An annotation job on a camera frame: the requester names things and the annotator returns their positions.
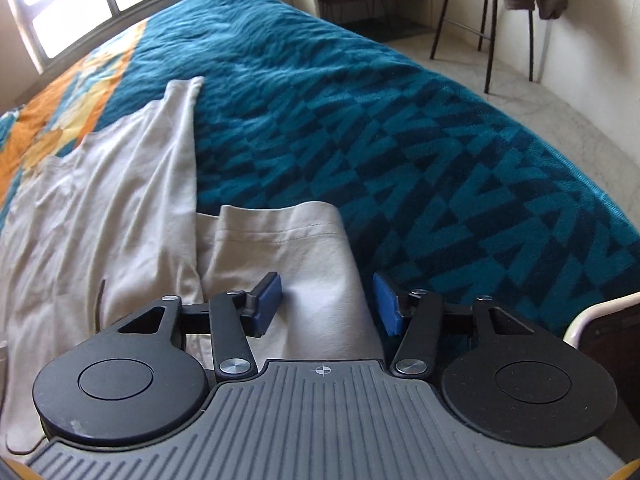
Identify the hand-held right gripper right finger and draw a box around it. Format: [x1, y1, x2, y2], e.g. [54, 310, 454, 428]
[372, 272, 566, 379]

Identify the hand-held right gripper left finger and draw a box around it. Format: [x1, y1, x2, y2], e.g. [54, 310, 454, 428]
[100, 272, 282, 381]

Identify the window with dark frame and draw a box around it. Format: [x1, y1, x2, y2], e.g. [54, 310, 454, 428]
[0, 0, 287, 74]

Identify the grey t-shirt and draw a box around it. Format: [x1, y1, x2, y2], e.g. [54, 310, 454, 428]
[0, 76, 387, 457]

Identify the white-framed dark object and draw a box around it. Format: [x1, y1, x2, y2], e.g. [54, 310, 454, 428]
[564, 292, 640, 362]

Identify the teal and orange printed blanket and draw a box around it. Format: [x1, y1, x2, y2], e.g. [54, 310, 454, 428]
[0, 0, 640, 361]

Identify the black metal stool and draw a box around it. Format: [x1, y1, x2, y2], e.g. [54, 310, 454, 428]
[431, 0, 552, 94]

